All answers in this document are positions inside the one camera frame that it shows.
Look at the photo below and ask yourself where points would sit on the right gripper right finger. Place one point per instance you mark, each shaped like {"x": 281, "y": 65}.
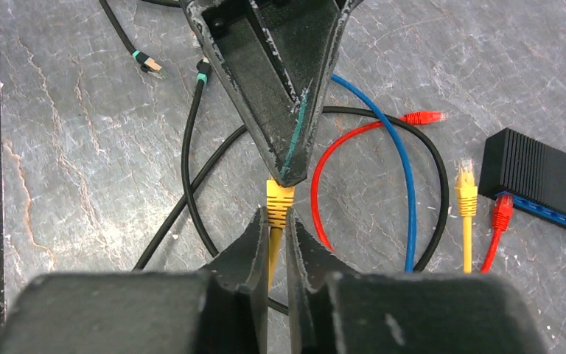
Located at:
{"x": 335, "y": 309}

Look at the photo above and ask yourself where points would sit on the black network switch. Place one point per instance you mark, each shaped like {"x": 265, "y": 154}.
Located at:
{"x": 532, "y": 172}

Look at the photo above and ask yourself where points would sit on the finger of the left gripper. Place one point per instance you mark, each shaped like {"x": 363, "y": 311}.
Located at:
{"x": 239, "y": 38}
{"x": 292, "y": 54}

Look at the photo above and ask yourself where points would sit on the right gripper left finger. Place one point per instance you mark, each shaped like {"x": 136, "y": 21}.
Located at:
{"x": 219, "y": 308}

